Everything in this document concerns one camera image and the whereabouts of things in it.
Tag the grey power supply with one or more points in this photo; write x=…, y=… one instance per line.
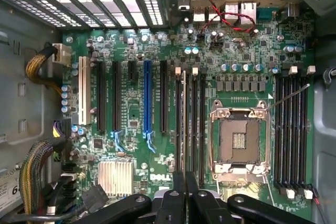
x=10, y=187

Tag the green Dell motherboard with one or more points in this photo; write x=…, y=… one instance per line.
x=126, y=119

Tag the white expansion slot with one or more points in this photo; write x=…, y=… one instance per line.
x=84, y=90

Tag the CPU socket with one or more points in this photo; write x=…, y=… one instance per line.
x=239, y=140

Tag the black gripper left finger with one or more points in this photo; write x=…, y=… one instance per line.
x=173, y=208

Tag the long black expansion slot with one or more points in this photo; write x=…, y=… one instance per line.
x=164, y=95
x=101, y=95
x=116, y=95

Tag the silver finned heat sink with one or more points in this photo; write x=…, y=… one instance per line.
x=115, y=179

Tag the short black expansion slot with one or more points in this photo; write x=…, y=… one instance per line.
x=133, y=71

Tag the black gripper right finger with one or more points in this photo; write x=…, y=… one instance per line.
x=204, y=208

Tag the metal socket cover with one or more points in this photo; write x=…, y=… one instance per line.
x=240, y=174

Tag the grey metal PC case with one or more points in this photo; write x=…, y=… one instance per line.
x=26, y=90

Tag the thin metal locking lever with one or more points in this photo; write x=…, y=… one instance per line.
x=288, y=97

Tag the black angled plug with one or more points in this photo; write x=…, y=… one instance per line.
x=94, y=199

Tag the blue expansion slot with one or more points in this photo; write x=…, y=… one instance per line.
x=147, y=95

